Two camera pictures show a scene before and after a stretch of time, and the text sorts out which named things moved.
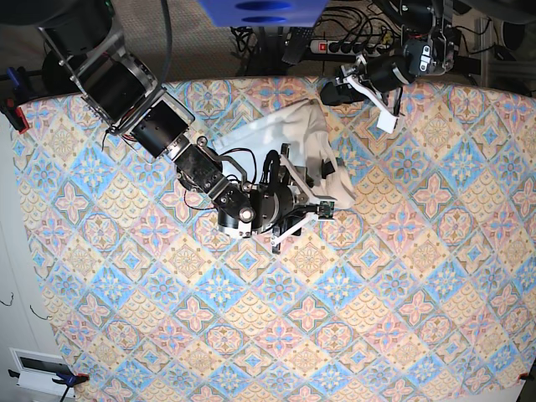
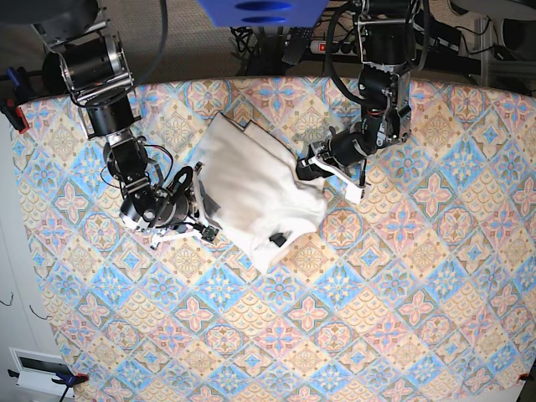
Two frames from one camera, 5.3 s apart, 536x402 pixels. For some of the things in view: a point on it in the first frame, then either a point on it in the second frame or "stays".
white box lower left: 38,370 stays
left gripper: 279,203 -> 174,201
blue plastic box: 264,13 stays
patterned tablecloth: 422,288 stays
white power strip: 344,47 stays
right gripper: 386,72 -> 348,145
